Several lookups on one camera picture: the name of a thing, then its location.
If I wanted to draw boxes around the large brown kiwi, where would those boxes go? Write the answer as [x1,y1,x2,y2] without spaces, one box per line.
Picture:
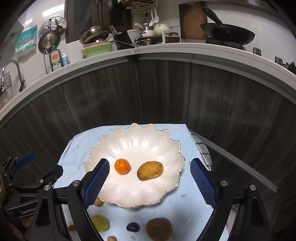
[146,217,173,241]

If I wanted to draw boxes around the green round apple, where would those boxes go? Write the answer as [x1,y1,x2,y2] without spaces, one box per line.
[91,215,109,232]

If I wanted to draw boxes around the chrome kitchen faucet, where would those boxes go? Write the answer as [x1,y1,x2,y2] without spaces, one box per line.
[1,59,25,93]

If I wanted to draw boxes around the light blue patterned tablecloth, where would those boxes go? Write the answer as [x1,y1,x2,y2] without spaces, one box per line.
[54,124,213,240]

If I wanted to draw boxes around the green dish soap bottle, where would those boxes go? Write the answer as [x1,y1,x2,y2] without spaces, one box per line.
[49,42,63,71]

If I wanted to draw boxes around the white teapot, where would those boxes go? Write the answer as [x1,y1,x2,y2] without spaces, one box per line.
[153,23,170,36]

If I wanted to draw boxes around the green plastic basin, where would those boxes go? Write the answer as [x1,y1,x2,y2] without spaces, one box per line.
[81,41,114,58]

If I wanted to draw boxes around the brown longan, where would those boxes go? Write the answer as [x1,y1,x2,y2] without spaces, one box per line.
[94,197,104,207]
[107,236,117,241]

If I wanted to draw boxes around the white scalloped ceramic bowl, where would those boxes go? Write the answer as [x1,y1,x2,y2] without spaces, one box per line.
[83,123,185,209]

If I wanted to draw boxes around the orange tangerine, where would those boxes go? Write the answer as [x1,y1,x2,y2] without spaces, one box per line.
[114,159,131,175]

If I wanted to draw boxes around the checkered dish towel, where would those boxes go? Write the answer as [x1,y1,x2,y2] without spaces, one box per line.
[191,133,212,171]

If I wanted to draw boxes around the teal wipes package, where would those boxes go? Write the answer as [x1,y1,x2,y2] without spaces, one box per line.
[15,25,38,57]

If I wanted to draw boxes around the hanging steel pan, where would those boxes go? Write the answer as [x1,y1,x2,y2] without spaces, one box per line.
[38,31,61,53]

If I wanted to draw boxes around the wooden cutting board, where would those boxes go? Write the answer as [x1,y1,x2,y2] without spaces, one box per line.
[179,1,208,41]

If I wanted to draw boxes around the dark purple plum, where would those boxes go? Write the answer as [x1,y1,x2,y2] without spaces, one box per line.
[126,222,140,232]

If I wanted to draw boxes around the blue soap dispenser bottle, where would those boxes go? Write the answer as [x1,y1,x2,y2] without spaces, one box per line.
[61,50,70,66]

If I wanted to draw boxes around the black wok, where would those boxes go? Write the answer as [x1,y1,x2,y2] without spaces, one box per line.
[200,6,255,45]

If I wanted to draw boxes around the steel mixing bowl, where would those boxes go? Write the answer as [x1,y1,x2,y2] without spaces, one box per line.
[79,25,109,45]

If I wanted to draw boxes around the yellow mango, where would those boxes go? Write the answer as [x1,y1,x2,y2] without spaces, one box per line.
[137,161,164,181]

